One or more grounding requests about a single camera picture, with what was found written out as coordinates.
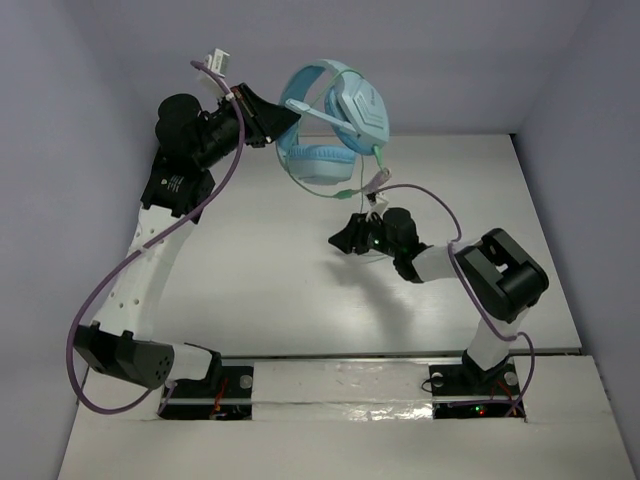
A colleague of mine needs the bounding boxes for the green headphone cable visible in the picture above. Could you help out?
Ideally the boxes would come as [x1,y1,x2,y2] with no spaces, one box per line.
[284,67,396,264]

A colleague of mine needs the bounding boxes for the light blue headphones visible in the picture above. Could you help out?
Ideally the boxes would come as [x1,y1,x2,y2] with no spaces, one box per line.
[276,59,390,186]

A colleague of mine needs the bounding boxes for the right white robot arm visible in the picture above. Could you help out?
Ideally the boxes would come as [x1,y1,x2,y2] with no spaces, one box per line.
[328,208,549,393]

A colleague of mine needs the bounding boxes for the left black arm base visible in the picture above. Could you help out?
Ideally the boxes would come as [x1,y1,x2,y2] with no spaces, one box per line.
[157,364,254,421]

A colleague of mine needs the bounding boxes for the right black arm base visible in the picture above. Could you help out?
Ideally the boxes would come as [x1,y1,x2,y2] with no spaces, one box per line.
[420,363,526,420]

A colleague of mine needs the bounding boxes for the white front board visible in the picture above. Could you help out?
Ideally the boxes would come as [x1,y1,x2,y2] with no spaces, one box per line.
[60,356,633,479]

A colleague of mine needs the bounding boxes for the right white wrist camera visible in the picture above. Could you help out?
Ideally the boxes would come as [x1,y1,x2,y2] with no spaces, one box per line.
[366,192,389,221]

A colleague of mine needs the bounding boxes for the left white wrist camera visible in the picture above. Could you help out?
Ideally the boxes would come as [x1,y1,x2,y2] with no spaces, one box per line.
[190,48,234,100]

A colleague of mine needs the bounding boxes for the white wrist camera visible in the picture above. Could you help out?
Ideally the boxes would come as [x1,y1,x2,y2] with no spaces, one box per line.
[190,48,234,100]
[366,192,389,221]

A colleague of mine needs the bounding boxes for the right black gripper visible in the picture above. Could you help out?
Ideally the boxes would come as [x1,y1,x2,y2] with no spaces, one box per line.
[329,210,400,258]

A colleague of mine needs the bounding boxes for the aluminium rail left side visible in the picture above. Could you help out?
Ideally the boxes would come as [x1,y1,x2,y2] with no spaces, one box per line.
[510,346,583,356]

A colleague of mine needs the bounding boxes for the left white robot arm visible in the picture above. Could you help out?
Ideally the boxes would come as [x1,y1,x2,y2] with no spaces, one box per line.
[71,83,300,390]

